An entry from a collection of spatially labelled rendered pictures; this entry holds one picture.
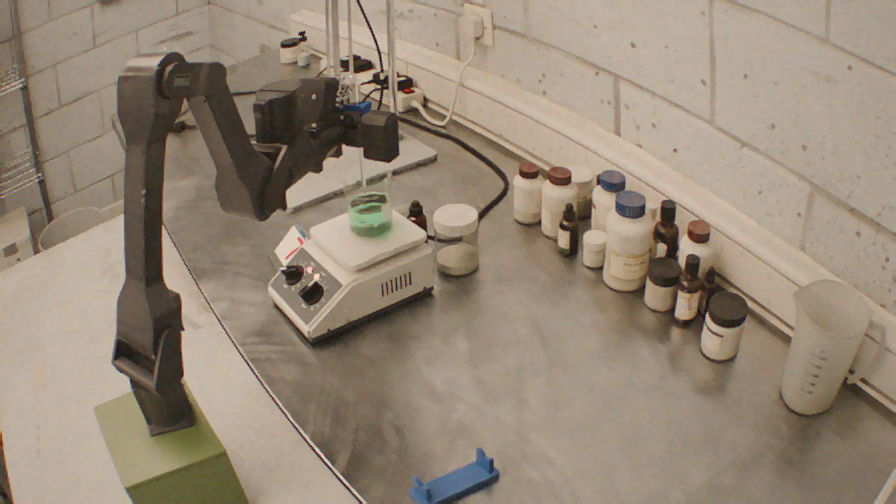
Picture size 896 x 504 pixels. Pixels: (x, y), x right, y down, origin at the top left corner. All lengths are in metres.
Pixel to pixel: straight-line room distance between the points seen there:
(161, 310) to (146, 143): 0.17
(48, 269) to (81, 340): 0.29
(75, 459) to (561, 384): 0.68
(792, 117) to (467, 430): 0.61
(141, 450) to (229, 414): 0.23
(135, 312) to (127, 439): 0.16
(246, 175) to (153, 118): 0.20
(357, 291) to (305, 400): 0.18
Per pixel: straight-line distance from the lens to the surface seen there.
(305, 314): 1.09
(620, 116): 1.34
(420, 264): 1.13
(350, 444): 0.95
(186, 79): 0.72
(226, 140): 0.83
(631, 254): 1.14
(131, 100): 0.73
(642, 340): 1.09
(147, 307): 0.76
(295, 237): 1.26
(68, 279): 1.41
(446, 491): 0.87
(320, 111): 0.97
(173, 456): 0.82
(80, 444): 1.04
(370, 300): 1.11
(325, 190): 1.42
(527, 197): 1.28
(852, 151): 1.02
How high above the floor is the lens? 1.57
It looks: 33 degrees down
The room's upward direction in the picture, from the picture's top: 3 degrees counter-clockwise
